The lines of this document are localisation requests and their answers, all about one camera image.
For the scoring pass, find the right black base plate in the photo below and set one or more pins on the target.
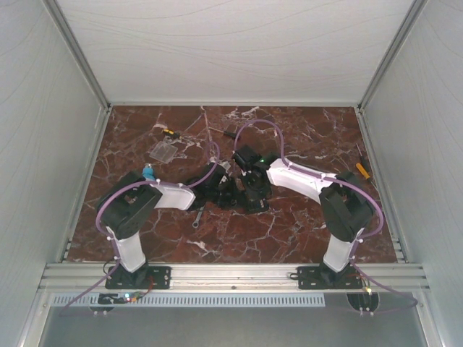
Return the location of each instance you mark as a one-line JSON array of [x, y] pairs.
[[323, 278]]

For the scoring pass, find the thin black screwdriver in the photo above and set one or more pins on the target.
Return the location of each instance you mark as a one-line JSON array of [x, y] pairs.
[[362, 159]]

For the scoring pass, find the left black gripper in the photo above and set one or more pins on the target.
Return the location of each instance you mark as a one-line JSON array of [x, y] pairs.
[[234, 197]]

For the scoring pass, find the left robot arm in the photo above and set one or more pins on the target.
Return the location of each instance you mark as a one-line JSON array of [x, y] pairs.
[[126, 207]]

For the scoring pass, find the black handle screwdriver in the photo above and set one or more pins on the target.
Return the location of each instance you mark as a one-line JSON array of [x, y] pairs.
[[232, 135]]

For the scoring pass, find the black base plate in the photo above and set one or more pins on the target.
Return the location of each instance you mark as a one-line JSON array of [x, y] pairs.
[[323, 278], [148, 276]]

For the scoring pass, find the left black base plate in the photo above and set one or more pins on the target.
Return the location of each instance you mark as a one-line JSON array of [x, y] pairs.
[[148, 276]]

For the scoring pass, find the silver combination wrench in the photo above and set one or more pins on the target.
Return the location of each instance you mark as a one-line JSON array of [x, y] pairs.
[[196, 222]]

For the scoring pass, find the grey slotted cable duct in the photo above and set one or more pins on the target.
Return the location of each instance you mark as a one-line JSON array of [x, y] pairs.
[[190, 300]]

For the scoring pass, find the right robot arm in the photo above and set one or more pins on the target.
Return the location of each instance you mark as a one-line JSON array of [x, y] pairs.
[[345, 210]]

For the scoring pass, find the black fuse box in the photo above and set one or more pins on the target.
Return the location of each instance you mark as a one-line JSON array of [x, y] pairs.
[[255, 205]]

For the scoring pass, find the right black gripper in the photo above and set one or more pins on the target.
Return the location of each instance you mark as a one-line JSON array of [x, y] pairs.
[[243, 177]]

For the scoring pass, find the yellow black small screwdriver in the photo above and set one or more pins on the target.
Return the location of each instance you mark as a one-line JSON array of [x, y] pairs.
[[172, 134]]

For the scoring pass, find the orange handle screwdriver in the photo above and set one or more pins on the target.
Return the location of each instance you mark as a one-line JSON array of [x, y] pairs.
[[363, 171]]

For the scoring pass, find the clear plastic fuse box lid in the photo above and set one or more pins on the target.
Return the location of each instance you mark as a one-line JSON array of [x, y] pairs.
[[163, 152]]

